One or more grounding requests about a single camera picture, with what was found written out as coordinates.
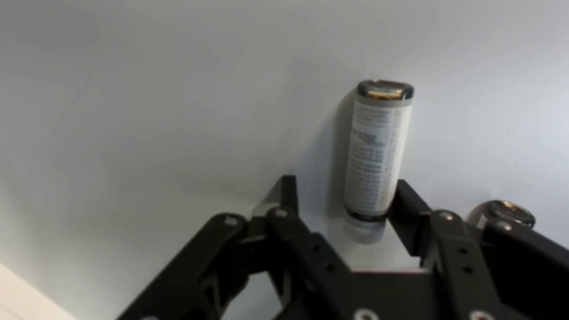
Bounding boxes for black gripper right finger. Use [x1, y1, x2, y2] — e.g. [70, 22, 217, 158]
[390, 180, 433, 258]

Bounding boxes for white vial black cap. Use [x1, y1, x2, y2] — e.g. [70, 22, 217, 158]
[344, 80, 415, 244]

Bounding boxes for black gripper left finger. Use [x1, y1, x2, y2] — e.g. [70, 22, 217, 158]
[253, 174, 299, 217]

